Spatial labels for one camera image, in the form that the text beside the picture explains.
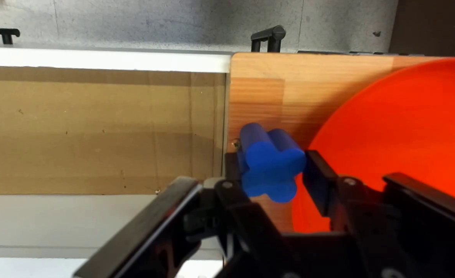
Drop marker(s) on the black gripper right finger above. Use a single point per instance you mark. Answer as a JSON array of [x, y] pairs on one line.
[[402, 230]]

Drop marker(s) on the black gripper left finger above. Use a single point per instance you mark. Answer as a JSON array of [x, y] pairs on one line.
[[162, 237]]

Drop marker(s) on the blue block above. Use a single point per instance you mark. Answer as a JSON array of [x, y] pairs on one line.
[[268, 162]]

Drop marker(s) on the orange plate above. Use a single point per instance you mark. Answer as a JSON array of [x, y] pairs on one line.
[[401, 122]]

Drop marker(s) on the white toy sink basin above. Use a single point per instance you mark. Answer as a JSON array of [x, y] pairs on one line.
[[89, 138]]

